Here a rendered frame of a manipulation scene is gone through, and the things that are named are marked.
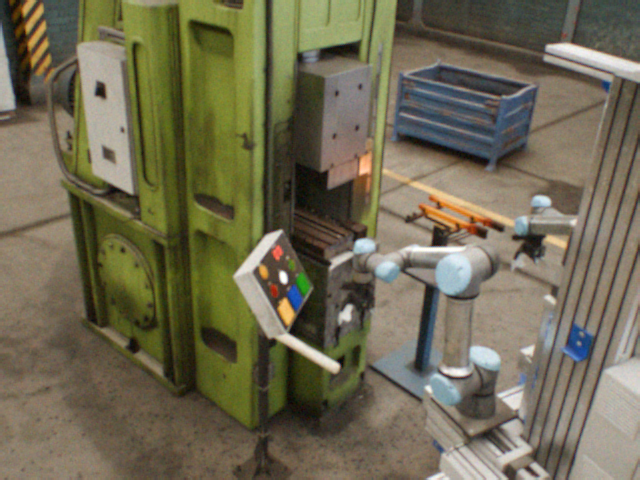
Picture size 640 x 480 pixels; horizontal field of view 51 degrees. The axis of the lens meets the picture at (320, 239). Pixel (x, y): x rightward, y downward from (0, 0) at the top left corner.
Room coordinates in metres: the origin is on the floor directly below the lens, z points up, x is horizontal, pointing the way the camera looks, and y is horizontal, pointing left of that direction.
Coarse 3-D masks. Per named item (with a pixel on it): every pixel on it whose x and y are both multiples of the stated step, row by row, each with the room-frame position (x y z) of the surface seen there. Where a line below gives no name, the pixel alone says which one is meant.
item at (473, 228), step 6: (426, 210) 3.06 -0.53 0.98; (432, 210) 3.05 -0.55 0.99; (438, 216) 3.01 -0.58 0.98; (444, 216) 2.99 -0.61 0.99; (450, 216) 2.99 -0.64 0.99; (450, 222) 2.96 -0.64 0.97; (462, 222) 2.93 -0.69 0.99; (468, 228) 2.88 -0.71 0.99; (474, 228) 2.88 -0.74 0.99; (480, 228) 2.85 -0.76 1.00; (486, 228) 2.85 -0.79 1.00; (474, 234) 2.87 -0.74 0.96; (480, 234) 2.85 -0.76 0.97; (486, 234) 2.83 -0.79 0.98
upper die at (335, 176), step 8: (352, 160) 2.74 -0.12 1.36; (296, 168) 2.74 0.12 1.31; (304, 168) 2.71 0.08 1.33; (336, 168) 2.66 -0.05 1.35; (344, 168) 2.70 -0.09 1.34; (352, 168) 2.74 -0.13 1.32; (296, 176) 2.74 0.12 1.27; (304, 176) 2.71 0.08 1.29; (312, 176) 2.68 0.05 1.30; (320, 176) 2.65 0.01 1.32; (328, 176) 2.62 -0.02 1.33; (336, 176) 2.66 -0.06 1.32; (344, 176) 2.70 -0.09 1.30; (352, 176) 2.75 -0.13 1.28; (320, 184) 2.65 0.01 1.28; (328, 184) 2.62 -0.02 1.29; (336, 184) 2.66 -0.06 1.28
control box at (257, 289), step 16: (272, 240) 2.29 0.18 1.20; (256, 256) 2.18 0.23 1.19; (272, 256) 2.21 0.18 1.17; (288, 256) 2.31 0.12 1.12; (240, 272) 2.08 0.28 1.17; (256, 272) 2.07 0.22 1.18; (272, 272) 2.16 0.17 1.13; (288, 272) 2.24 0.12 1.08; (304, 272) 2.34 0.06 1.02; (240, 288) 2.06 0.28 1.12; (256, 288) 2.04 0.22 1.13; (288, 288) 2.18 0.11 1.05; (256, 304) 2.04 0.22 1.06; (272, 304) 2.04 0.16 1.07; (272, 320) 2.02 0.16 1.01; (272, 336) 2.02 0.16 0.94
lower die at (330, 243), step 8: (296, 208) 2.99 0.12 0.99; (312, 216) 2.91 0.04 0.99; (296, 224) 2.83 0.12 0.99; (304, 224) 2.83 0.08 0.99; (312, 224) 2.81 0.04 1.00; (328, 224) 2.84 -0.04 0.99; (336, 224) 2.84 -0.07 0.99; (296, 232) 2.76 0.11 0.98; (304, 232) 2.76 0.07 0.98; (312, 232) 2.75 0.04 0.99; (320, 232) 2.76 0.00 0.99; (328, 232) 2.74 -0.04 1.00; (344, 232) 2.77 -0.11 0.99; (352, 232) 2.77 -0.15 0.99; (296, 240) 2.73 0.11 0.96; (320, 240) 2.70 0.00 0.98; (328, 240) 2.68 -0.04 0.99; (336, 240) 2.69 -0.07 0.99; (344, 240) 2.73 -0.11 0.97; (320, 248) 2.64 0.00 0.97; (328, 248) 2.64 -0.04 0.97; (336, 248) 2.69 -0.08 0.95; (344, 248) 2.73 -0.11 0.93; (328, 256) 2.64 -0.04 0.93
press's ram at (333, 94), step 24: (312, 72) 2.64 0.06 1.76; (336, 72) 2.66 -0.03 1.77; (360, 72) 2.75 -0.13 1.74; (312, 96) 2.62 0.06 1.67; (336, 96) 2.64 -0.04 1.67; (360, 96) 2.76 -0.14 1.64; (312, 120) 2.62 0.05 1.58; (336, 120) 2.65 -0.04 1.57; (360, 120) 2.77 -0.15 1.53; (312, 144) 2.62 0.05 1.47; (336, 144) 2.65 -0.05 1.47; (360, 144) 2.78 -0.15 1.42; (312, 168) 2.61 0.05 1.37
